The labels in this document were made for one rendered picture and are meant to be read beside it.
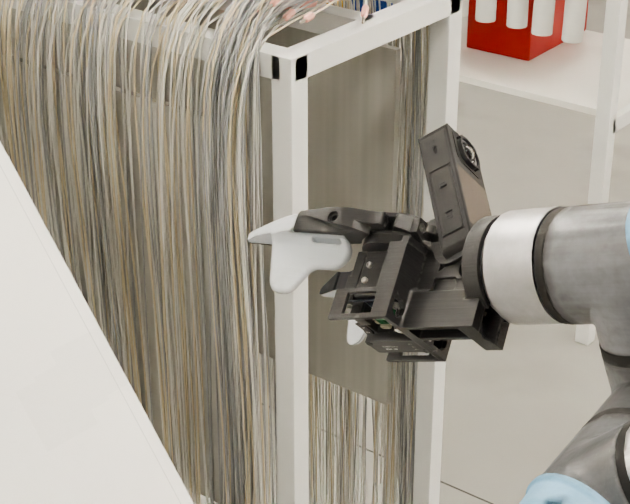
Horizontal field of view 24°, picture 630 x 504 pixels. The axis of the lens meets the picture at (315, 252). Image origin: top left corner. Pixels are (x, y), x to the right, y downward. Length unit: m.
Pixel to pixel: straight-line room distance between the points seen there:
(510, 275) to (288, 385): 0.92
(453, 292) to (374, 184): 1.11
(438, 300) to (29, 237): 0.53
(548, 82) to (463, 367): 0.78
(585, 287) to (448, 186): 0.15
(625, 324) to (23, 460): 0.62
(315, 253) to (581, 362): 2.89
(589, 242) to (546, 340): 3.09
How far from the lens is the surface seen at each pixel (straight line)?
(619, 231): 0.88
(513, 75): 3.92
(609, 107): 3.68
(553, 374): 3.82
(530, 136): 5.29
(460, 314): 0.94
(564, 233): 0.90
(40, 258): 1.38
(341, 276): 1.11
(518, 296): 0.92
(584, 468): 0.81
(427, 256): 0.99
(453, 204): 0.99
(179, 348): 1.92
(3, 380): 1.32
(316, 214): 1.02
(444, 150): 1.02
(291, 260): 1.03
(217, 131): 1.67
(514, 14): 3.69
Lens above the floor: 1.97
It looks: 27 degrees down
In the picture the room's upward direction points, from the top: straight up
